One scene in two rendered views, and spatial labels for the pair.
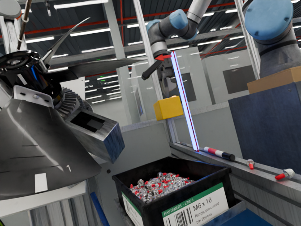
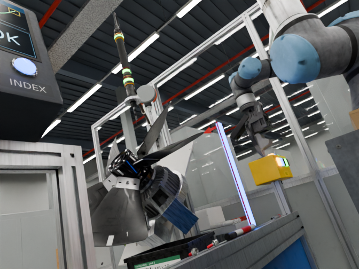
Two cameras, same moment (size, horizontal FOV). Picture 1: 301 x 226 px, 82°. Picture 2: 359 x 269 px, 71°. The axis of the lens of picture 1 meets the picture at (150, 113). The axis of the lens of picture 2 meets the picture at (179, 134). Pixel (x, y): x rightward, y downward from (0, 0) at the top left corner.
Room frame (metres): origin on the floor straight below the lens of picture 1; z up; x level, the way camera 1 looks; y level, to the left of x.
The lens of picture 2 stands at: (-0.10, -0.55, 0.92)
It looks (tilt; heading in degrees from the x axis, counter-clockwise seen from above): 19 degrees up; 43
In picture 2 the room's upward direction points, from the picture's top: 15 degrees counter-clockwise
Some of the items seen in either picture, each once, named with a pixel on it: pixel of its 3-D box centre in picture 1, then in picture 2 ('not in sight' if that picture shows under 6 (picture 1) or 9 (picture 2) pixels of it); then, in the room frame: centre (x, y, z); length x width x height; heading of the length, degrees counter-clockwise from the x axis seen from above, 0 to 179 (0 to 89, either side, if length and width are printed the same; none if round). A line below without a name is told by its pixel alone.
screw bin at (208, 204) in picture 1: (164, 188); (176, 258); (0.37, 0.01, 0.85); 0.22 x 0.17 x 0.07; 25
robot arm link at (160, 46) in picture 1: (159, 50); (247, 102); (0.81, -0.11, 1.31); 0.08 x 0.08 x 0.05
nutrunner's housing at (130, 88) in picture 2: not in sight; (124, 63); (0.51, 0.23, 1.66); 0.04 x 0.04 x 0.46
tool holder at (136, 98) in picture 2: not in sight; (131, 93); (0.51, 0.23, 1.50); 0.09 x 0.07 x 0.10; 44
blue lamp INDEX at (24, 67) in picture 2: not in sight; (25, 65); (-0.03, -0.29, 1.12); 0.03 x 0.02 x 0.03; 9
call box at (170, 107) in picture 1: (167, 110); (271, 171); (0.85, -0.08, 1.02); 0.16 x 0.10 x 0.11; 9
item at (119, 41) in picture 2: not in sight; (123, 58); (0.51, 0.23, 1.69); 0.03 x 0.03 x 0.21
